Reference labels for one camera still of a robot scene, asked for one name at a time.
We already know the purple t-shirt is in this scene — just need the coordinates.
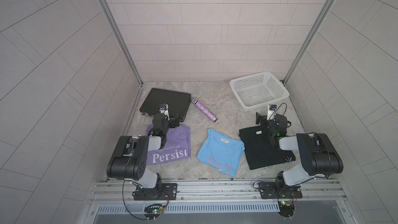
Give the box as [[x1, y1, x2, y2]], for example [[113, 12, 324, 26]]
[[147, 124, 191, 166]]

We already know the white plastic basket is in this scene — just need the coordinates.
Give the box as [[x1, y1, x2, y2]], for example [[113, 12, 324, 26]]
[[230, 72, 290, 112]]

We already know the black t-shirt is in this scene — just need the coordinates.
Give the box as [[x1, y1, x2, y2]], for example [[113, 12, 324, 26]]
[[239, 125, 296, 170]]

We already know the light blue t-shirt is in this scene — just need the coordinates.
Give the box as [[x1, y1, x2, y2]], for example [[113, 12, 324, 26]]
[[197, 129, 245, 177]]

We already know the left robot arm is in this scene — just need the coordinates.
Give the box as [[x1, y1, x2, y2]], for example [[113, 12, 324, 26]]
[[107, 110, 179, 201]]

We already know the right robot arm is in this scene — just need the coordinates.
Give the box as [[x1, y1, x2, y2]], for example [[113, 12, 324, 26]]
[[256, 111, 344, 201]]

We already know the black closed laptop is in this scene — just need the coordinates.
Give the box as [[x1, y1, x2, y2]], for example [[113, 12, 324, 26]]
[[140, 88, 191, 122]]

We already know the purple glitter tube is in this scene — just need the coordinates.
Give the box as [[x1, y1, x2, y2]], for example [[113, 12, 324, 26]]
[[192, 98, 218, 122]]

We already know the left circuit board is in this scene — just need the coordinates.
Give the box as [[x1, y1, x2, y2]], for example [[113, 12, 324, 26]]
[[144, 204, 166, 220]]

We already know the circuit board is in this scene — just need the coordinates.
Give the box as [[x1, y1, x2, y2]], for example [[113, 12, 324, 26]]
[[278, 201, 295, 218], [144, 204, 166, 220]]

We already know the right circuit board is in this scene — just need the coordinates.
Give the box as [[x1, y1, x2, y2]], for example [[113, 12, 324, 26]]
[[278, 201, 295, 218]]

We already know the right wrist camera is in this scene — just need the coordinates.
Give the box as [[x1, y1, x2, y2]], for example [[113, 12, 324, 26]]
[[267, 104, 277, 120]]

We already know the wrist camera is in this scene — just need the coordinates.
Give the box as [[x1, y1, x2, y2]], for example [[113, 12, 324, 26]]
[[159, 104, 170, 120], [267, 104, 277, 120]]

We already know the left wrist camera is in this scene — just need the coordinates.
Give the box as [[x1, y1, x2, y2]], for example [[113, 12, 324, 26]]
[[159, 104, 170, 120]]

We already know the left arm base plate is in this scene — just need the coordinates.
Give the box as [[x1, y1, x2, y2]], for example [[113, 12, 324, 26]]
[[132, 183, 178, 201]]

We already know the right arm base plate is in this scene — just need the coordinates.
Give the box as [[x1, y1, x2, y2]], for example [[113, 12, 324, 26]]
[[257, 181, 303, 199]]

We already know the left black cable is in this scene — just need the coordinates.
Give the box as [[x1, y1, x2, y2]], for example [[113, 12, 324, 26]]
[[122, 177, 150, 221]]

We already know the aluminium rail frame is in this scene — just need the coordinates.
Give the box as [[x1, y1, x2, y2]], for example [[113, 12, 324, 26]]
[[87, 179, 348, 218]]

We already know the right corner metal post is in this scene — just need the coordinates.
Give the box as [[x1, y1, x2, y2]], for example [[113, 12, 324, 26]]
[[283, 0, 336, 86]]

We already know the corner metal post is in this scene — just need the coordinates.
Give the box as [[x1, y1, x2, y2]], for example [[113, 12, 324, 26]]
[[283, 0, 336, 86], [97, 0, 143, 87]]

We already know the left corner metal post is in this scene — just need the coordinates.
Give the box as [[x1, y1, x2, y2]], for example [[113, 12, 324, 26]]
[[97, 0, 143, 87]]

